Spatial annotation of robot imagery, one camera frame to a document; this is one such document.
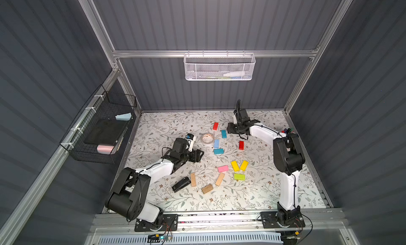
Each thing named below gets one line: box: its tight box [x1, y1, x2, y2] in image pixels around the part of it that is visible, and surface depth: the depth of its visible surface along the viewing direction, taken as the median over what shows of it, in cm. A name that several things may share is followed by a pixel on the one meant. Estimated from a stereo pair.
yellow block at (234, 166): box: [231, 160, 240, 172], surface depth 93 cm
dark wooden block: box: [200, 183, 214, 195], surface depth 85 cm
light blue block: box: [213, 139, 220, 149], surface depth 104 cm
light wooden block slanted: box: [215, 172, 226, 186], surface depth 88 cm
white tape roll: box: [201, 132, 215, 144], surface depth 107 cm
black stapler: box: [171, 176, 192, 193], surface depth 84 cm
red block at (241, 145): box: [238, 140, 245, 151], surface depth 104 cm
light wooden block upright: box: [190, 172, 197, 187], surface depth 88 cm
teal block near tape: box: [213, 148, 225, 155], surface depth 101 cm
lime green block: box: [233, 173, 246, 181], surface depth 89 cm
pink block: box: [217, 165, 229, 173], surface depth 93 cm
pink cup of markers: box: [280, 127, 297, 135], surface depth 94 cm
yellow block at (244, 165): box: [240, 159, 249, 172], surface depth 93 cm
